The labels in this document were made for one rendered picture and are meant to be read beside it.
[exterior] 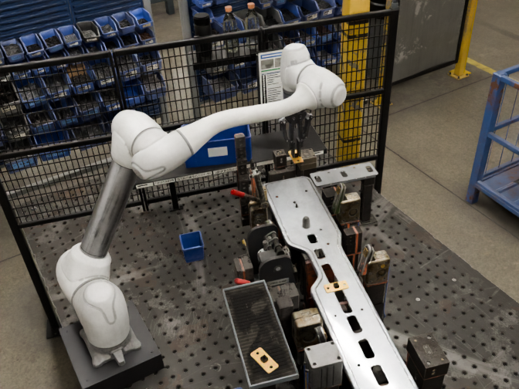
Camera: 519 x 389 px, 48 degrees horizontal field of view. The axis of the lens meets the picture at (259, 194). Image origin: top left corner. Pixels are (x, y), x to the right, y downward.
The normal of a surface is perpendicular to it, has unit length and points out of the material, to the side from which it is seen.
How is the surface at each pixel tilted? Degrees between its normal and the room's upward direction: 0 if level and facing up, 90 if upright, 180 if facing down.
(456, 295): 0
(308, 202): 0
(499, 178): 0
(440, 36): 92
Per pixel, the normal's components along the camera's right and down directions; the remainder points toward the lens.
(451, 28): 0.47, 0.54
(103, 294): 0.07, -0.71
